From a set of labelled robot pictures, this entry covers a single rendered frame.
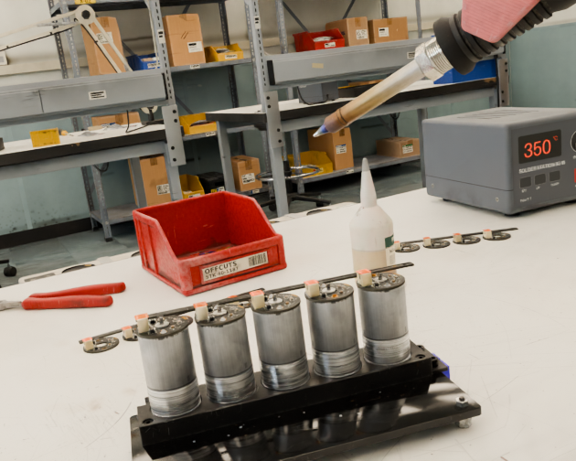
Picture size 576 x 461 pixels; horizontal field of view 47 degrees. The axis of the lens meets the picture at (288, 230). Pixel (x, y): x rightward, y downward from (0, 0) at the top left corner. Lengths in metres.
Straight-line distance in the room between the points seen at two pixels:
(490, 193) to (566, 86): 5.50
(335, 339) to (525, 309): 0.17
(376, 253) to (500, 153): 0.22
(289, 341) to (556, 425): 0.13
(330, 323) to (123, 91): 2.28
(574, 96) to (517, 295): 5.68
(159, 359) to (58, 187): 4.39
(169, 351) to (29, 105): 2.23
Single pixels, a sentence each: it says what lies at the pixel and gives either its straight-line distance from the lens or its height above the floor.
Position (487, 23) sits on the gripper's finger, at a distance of 0.26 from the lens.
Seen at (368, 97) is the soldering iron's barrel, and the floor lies 0.91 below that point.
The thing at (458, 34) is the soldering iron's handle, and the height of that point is 0.93.
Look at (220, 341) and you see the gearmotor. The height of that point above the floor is 0.80.
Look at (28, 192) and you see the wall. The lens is 4.67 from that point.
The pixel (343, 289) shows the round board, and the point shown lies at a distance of 0.33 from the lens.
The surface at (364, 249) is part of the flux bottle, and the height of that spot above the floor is 0.78.
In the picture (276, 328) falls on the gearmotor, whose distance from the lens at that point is 0.32.
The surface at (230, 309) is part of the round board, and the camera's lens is 0.33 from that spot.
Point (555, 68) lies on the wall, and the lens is 6.25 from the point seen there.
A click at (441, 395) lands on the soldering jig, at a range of 0.34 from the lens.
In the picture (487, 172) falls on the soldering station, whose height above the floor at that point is 0.80.
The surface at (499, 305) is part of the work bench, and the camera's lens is 0.47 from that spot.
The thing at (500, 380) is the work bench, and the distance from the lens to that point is 0.37.
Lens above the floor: 0.92
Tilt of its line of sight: 14 degrees down
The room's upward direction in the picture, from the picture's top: 7 degrees counter-clockwise
